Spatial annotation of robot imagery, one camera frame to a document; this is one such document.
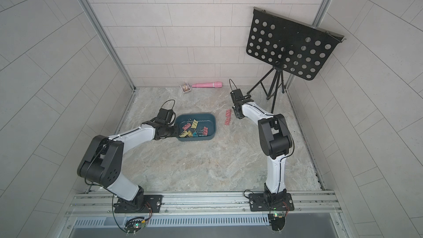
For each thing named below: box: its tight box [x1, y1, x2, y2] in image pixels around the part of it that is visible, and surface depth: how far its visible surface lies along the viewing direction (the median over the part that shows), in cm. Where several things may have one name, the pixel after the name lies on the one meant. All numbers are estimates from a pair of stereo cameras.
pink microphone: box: [191, 81, 224, 88], surface depth 118 cm
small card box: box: [179, 82, 192, 93], surface depth 118 cm
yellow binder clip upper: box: [191, 119, 199, 129], surface depth 98 cm
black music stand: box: [246, 6, 347, 114], surface depth 79 cm
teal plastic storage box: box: [175, 112, 217, 142], surface depth 97 cm
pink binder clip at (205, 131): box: [202, 126, 209, 137], surface depth 95 cm
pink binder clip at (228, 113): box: [225, 108, 232, 120], surface depth 104 cm
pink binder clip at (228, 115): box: [224, 113, 231, 126], surface depth 101 cm
